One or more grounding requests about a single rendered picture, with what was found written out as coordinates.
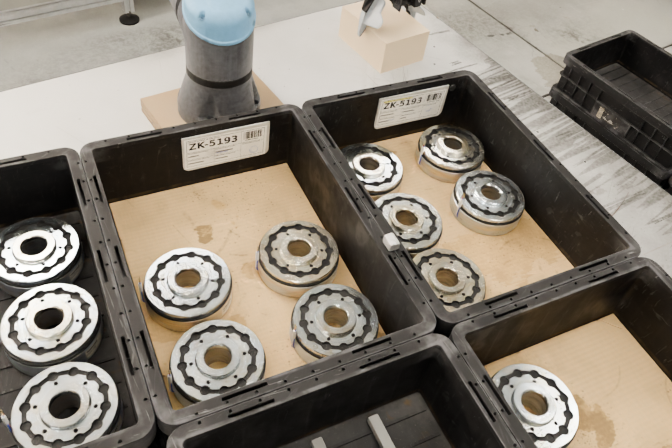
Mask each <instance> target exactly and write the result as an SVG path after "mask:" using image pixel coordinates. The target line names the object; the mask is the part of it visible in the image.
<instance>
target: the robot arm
mask: <svg viewBox="0 0 672 448"><path fill-rule="evenodd" d="M169 1H170V2H171V5H172V7H173V10H174V12H175V15H176V17H177V20H178V22H179V24H180V27H181V29H182V32H183V35H184V41H185V60H186V73H185V76H184V79H183V82H182V85H181V88H180V90H179V92H178V97H177V103H178V112H179V115H180V116H181V118H182V119H183V120H184V121H185V122H186V123H191V122H196V121H201V120H206V119H211V118H217V117H222V116H227V115H232V114H237V113H242V112H248V111H253V110H258V109H260V95H259V92H258V89H257V86H256V83H255V80H254V77H253V74H252V68H253V46H254V27H255V23H256V11H255V3H254V0H169ZM389 1H391V3H392V4H393V5H392V7H394V8H395V9H396V10H397V11H399V12H400V10H401V7H402V6H404V7H405V8H406V12H407V13H408V14H409V15H411V16H412V17H413V18H415V15H416V12H417V13H419V14H421V15H423V16H425V14H426V13H425V11H424V9H423V8H422V7H421V3H422V4H423V5H425V4H426V0H389ZM385 4H386V2H385V0H364V3H363V6H362V11H361V14H360V19H359V25H358V33H357V35H358V36H359V37H360V36H361V35H362V33H363V32H364V30H365V29H366V26H367V25H368V26H370V27H373V28H376V29H378V28H380V27H381V26H382V24H383V18H382V15H381V12H382V10H383V8H384V7H385Z"/></svg>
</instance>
